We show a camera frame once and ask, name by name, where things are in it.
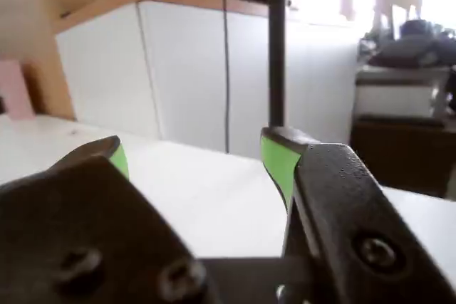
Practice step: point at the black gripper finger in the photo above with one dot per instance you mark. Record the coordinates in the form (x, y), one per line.
(71, 218)
(342, 211)

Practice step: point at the dark brown box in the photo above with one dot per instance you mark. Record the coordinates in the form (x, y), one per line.
(399, 154)

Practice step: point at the white box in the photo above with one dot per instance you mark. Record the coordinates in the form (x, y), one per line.
(395, 94)

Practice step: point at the pink box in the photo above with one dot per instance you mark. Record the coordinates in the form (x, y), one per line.
(14, 90)

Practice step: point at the white cabinet with wooden top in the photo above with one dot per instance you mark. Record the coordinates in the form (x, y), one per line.
(107, 69)

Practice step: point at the black pole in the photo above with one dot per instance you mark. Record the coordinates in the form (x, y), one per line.
(277, 51)

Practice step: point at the dark bag pile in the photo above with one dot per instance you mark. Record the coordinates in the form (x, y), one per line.
(409, 47)

